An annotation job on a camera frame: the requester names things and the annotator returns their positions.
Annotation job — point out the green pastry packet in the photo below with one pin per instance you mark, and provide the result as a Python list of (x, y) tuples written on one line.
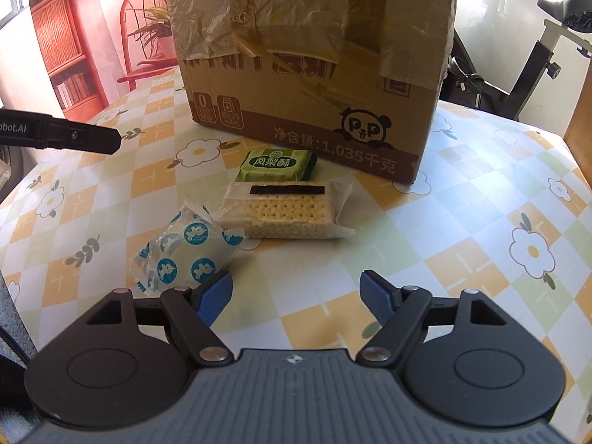
[(273, 164)]

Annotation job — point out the brown wooden board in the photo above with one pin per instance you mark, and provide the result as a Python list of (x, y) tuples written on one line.
[(580, 129)]

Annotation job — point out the wall poster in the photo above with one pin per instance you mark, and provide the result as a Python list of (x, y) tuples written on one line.
[(92, 32)]

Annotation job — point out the taped cardboard box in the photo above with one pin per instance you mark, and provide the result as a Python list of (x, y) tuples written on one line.
[(314, 55)]

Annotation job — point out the floral checked tablecloth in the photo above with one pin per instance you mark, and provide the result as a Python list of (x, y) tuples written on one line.
[(462, 222)]

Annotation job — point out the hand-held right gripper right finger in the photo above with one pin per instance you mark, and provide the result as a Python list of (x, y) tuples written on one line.
[(377, 297)]

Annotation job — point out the white blue-dotted snack packet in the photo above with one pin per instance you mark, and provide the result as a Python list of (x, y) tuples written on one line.
[(185, 249)]

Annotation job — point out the grey fuzzy cloth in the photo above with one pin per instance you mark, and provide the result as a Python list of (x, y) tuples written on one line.
[(16, 314)]

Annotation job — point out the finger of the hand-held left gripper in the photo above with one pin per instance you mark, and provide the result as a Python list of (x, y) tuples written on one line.
[(88, 136)]

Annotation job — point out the black exercise bike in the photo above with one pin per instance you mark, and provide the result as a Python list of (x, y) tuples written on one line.
[(536, 60)]

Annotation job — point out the clear cracker packet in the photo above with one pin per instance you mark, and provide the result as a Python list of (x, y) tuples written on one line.
[(282, 215)]

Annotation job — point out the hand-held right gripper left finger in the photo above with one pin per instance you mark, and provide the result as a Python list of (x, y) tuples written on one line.
[(215, 295)]

